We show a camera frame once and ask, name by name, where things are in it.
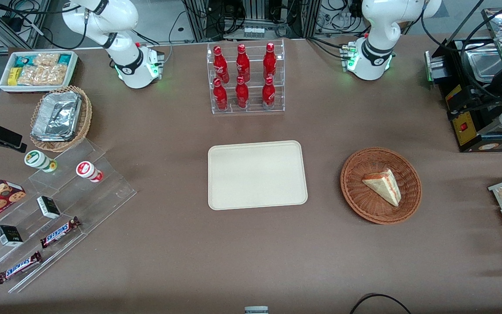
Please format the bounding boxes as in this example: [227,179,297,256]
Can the round brown wicker basket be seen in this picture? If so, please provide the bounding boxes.
[340,147,422,225]

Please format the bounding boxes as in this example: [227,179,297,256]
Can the red lid white cup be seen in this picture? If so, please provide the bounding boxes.
[76,161,104,183]

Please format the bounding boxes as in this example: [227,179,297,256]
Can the black cable loop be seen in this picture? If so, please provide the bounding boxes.
[349,293,413,314]

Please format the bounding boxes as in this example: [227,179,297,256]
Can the clear acrylic bottle rack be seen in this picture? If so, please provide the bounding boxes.
[207,38,285,115]

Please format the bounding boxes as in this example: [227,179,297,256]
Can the clear cracker packet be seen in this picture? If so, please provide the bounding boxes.
[32,53,61,67]
[17,65,69,86]

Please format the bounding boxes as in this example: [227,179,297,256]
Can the triangle sandwich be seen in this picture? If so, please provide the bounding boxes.
[362,169,402,207]

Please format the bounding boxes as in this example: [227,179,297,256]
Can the small black box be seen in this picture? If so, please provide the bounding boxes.
[0,225,24,247]
[37,196,61,219]

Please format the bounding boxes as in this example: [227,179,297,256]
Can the green lid white cup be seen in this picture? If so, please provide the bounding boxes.
[24,150,58,173]

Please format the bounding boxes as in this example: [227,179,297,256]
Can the aluminium foil tray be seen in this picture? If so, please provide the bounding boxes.
[31,91,82,142]

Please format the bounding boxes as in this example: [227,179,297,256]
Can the oval tan wicker basket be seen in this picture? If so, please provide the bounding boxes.
[30,85,93,153]

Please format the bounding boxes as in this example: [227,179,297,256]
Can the white rectangular snack bin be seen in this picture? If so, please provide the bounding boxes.
[0,51,79,93]

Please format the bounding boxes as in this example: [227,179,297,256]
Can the Snickers chocolate bar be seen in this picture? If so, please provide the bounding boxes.
[40,216,81,249]
[0,251,43,284]

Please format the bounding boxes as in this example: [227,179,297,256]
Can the clear acrylic stepped stand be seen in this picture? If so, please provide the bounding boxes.
[0,139,137,294]

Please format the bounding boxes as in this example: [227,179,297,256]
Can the cream plastic tray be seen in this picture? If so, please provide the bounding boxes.
[208,140,308,211]

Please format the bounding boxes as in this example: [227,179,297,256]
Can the red cola bottle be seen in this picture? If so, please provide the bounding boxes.
[235,75,250,109]
[236,44,251,82]
[213,46,230,83]
[262,76,276,109]
[213,78,228,111]
[263,42,277,80]

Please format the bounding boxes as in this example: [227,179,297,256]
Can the black sealing machine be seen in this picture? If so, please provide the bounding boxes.
[424,8,502,153]

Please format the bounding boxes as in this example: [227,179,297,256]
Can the black equipment rack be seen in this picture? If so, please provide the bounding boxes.
[183,0,321,42]

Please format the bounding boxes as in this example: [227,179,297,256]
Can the shiny steel pan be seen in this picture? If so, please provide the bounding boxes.
[467,51,502,82]

